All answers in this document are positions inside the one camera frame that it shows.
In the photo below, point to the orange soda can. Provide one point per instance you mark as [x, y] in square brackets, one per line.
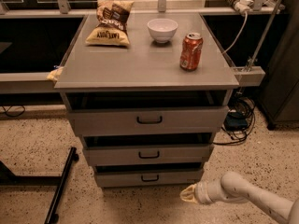
[191, 51]

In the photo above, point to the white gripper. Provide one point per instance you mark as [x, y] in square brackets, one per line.
[201, 192]

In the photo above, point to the grey middle drawer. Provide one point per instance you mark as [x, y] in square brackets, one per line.
[137, 155]

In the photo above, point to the grey bottom drawer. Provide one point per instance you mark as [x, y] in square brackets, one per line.
[149, 178]

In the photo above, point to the black metal stand leg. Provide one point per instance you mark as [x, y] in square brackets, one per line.
[8, 178]

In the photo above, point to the white power strip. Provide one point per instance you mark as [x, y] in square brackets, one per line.
[241, 6]

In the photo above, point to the dark grey cabinet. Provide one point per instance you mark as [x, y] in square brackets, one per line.
[279, 94]

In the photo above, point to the white ceramic bowl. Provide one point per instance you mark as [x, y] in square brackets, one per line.
[162, 30]

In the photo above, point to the grey drawer cabinet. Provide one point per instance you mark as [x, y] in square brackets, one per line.
[90, 101]

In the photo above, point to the grey top drawer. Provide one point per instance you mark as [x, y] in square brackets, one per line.
[112, 122]

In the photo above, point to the yellow brown chip bag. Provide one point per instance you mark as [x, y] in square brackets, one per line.
[112, 18]

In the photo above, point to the grey drawer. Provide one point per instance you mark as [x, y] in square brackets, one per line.
[149, 178]
[137, 155]
[112, 122]

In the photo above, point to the grey metal rail frame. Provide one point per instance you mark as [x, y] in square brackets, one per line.
[28, 81]

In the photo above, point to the yellow tape scrap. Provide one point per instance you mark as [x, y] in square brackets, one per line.
[55, 74]

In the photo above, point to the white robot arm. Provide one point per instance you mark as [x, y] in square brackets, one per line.
[234, 188]

